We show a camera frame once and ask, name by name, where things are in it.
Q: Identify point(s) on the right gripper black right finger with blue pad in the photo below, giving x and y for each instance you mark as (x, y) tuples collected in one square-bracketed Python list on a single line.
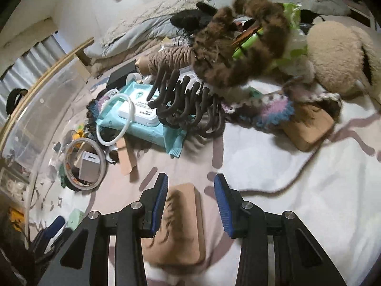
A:
[(246, 221)]

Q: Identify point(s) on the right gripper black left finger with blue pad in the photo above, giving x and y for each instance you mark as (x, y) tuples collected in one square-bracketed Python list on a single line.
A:
[(141, 219)]

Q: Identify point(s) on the wooden carved character block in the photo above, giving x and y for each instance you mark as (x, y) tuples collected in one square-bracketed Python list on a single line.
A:
[(180, 239)]

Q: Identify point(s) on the wooden flat stick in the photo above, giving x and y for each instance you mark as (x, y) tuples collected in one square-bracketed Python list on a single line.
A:
[(127, 158)]

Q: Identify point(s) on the mint green round tape measure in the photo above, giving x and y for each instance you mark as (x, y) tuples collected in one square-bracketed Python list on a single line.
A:
[(74, 219)]

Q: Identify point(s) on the white charger cube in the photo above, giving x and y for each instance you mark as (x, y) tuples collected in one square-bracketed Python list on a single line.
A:
[(89, 168)]

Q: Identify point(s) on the teal wet wipes pack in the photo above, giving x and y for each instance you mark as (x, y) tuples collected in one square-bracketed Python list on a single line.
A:
[(127, 112)]

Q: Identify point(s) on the yellow small toy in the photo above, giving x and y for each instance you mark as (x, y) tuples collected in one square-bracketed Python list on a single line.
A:
[(79, 132)]

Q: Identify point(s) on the multicolour crochet piece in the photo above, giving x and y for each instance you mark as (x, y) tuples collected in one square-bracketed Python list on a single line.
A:
[(269, 111)]

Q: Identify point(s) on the dark brown claw hair clip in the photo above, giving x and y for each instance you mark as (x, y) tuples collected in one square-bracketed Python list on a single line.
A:
[(195, 110)]

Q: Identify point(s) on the black small box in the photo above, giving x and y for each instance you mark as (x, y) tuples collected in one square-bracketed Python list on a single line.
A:
[(118, 78)]

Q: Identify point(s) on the clear plastic storage bin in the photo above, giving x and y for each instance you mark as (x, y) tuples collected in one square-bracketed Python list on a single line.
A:
[(31, 183)]

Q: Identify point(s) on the green white snack bag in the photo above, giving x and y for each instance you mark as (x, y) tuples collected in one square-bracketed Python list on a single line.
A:
[(291, 35)]

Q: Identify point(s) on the brown yarn spool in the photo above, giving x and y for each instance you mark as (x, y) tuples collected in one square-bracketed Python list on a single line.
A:
[(173, 57)]

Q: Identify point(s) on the black cap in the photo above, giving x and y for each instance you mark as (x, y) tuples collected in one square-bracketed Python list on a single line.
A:
[(14, 99)]

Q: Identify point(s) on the grey curtain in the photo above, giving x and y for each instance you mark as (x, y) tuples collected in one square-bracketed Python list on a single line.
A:
[(28, 68)]

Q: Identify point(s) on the beige fluffy plush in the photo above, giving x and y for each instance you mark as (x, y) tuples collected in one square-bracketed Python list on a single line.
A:
[(345, 58)]

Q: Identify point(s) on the grey quilted blanket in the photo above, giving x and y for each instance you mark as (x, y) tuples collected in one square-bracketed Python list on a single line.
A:
[(152, 20)]

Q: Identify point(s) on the black fluffy item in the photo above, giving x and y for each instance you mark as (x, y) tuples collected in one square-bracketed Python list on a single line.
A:
[(194, 20)]

